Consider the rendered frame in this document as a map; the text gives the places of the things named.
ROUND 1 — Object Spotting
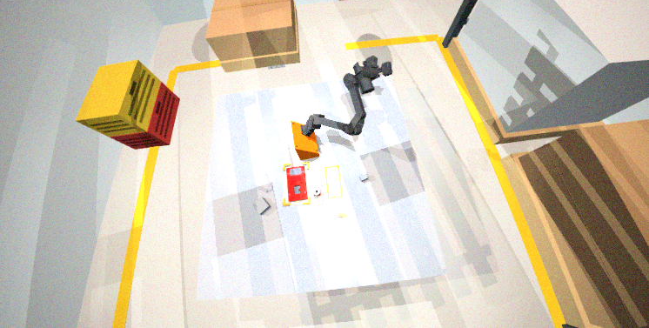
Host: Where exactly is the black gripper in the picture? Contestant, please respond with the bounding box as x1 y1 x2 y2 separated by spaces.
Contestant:
367 62 393 81

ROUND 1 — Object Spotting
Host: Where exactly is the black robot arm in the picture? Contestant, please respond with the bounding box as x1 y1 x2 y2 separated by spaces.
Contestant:
301 56 379 137

